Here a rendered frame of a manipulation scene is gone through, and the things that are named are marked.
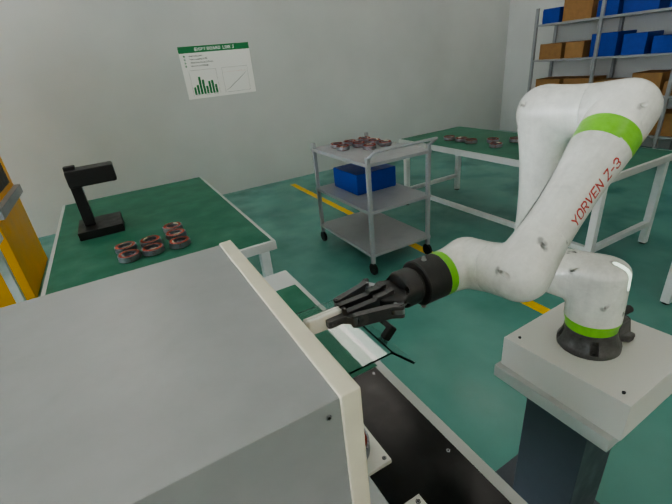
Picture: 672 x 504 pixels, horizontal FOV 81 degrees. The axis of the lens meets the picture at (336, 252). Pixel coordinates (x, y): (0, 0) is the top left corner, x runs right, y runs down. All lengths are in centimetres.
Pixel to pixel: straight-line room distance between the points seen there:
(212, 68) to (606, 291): 530
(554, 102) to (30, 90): 528
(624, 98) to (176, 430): 92
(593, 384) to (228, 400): 92
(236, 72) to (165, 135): 125
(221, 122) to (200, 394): 550
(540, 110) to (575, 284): 42
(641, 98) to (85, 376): 100
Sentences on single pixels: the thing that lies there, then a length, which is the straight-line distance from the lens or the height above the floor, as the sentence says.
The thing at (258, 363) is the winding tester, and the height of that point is 132.
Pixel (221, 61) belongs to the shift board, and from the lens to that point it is 585.
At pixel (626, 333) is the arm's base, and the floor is 88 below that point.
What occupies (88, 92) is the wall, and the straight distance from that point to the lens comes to 565.
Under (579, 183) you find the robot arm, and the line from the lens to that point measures 86.
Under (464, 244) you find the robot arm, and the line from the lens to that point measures 84.
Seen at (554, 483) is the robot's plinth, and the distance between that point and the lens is 154.
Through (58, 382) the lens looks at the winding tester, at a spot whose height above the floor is 132.
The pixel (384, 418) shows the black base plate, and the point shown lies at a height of 77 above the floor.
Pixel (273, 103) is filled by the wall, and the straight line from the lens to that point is 605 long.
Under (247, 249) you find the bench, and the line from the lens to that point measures 213.
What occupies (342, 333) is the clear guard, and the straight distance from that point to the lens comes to 87.
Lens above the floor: 159
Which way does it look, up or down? 26 degrees down
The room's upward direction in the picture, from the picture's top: 6 degrees counter-clockwise
